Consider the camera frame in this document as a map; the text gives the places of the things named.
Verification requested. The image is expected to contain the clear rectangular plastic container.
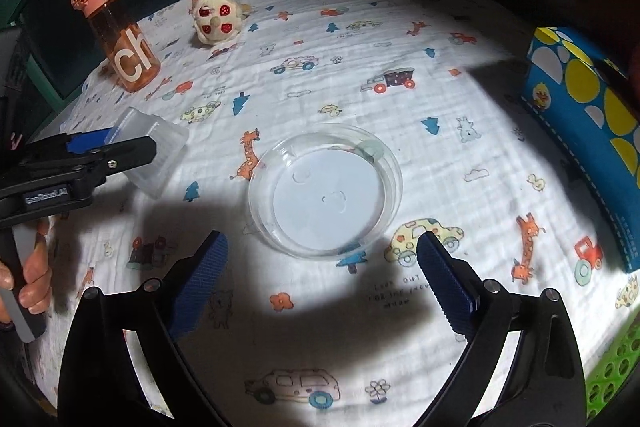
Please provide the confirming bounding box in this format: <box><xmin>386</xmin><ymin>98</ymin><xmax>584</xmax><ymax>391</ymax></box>
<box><xmin>104</xmin><ymin>106</ymin><xmax>189</xmax><ymax>199</ymax></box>

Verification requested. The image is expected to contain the round clear plastic lid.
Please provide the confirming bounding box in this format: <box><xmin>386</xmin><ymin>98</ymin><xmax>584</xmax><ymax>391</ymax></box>
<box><xmin>247</xmin><ymin>124</ymin><xmax>404</xmax><ymax>260</ymax></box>

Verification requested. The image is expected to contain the green plastic trash basket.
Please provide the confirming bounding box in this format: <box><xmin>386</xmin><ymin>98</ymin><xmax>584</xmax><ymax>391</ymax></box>
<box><xmin>586</xmin><ymin>323</ymin><xmax>639</xmax><ymax>425</ymax></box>

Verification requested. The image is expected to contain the person's left hand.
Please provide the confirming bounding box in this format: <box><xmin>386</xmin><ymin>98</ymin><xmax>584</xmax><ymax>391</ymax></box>
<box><xmin>18</xmin><ymin>218</ymin><xmax>52</xmax><ymax>315</ymax></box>

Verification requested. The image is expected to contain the small plush toy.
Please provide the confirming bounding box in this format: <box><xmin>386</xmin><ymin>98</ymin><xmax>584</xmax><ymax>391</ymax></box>
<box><xmin>190</xmin><ymin>0</ymin><xmax>252</xmax><ymax>46</ymax></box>

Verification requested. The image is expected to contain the printed white cloth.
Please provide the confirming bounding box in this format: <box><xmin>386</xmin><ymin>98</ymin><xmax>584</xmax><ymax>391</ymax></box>
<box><xmin>27</xmin><ymin>0</ymin><xmax>639</xmax><ymax>426</ymax></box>

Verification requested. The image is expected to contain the blue yellow tissue box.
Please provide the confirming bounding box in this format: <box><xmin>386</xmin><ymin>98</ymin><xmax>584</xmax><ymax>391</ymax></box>
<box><xmin>521</xmin><ymin>26</ymin><xmax>639</xmax><ymax>272</ymax></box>

